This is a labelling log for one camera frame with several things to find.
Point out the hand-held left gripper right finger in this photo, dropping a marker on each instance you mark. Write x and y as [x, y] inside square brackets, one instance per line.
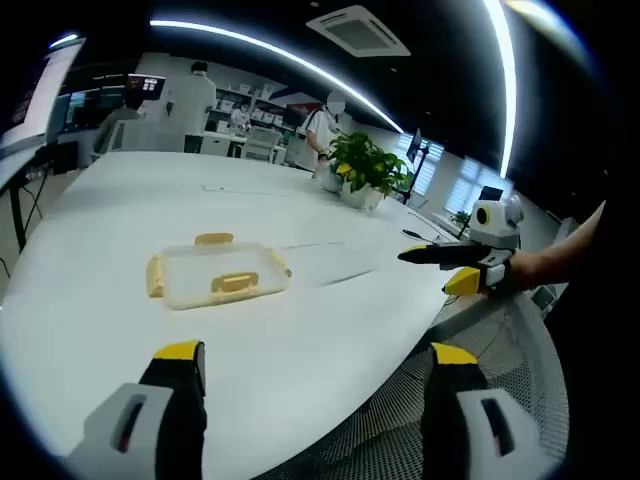
[465, 400]

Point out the black monitor on stand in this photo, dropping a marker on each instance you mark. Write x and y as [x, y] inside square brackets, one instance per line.
[416, 145]

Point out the green potted plant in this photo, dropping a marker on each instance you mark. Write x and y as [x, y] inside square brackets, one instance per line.
[367, 160]

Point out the white office chair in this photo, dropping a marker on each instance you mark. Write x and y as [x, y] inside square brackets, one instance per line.
[262, 142]

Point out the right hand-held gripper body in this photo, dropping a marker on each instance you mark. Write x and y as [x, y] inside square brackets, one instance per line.
[495, 222]

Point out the large white screen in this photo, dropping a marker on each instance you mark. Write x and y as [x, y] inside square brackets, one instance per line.
[45, 95]

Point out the red display screen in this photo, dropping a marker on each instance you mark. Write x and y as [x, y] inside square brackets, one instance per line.
[147, 84]

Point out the small black spoon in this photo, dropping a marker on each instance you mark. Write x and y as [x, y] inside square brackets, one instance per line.
[412, 234]

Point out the flat white device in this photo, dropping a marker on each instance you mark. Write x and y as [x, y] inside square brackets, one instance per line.
[214, 188]

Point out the ceiling air vent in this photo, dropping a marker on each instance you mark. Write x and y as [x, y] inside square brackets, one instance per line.
[357, 30]

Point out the ceiling light strip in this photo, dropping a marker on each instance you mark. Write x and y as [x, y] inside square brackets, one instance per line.
[505, 75]
[280, 52]

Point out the white plant pot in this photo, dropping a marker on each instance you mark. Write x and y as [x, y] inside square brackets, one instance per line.
[361, 196]

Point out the clear container with yellow buckle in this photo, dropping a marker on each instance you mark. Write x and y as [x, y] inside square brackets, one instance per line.
[220, 270]

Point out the clear glass jar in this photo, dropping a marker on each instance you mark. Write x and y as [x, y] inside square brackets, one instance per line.
[327, 179]

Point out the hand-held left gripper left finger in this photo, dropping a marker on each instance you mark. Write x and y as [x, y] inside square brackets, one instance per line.
[150, 400]

